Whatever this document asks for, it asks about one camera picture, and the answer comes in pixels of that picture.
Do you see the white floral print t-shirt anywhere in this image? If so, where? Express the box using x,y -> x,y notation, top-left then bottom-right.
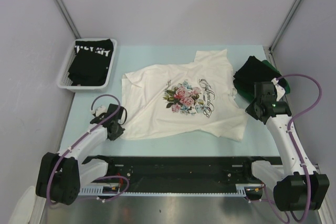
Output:
122,50 -> 248,141

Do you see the white plastic laundry basket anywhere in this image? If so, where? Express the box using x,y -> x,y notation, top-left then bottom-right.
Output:
56,38 -> 118,93

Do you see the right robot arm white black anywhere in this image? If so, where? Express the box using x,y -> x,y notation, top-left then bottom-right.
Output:
242,79 -> 330,211

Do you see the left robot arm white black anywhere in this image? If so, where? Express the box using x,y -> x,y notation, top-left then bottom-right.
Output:
35,104 -> 127,205

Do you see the folded black t-shirt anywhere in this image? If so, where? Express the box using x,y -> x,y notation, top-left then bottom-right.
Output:
233,56 -> 283,101

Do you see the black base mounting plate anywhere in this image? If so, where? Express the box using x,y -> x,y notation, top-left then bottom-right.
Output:
84,155 -> 282,194

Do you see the black t-shirt white lettering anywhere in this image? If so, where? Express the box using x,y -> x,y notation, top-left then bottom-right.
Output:
68,39 -> 114,87

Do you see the right rear aluminium post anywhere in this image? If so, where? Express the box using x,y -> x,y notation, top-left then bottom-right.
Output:
268,0 -> 304,53

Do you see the aluminium post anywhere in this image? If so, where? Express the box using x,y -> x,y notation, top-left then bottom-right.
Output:
53,0 -> 81,39
268,0 -> 304,53

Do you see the aluminium front frame rail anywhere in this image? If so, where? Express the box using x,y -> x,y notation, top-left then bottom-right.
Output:
314,164 -> 321,174

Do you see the light blue cable duct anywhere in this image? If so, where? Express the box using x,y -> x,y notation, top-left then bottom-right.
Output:
79,185 -> 246,197

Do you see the left rear aluminium post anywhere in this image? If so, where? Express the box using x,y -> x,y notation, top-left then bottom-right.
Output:
53,0 -> 81,39

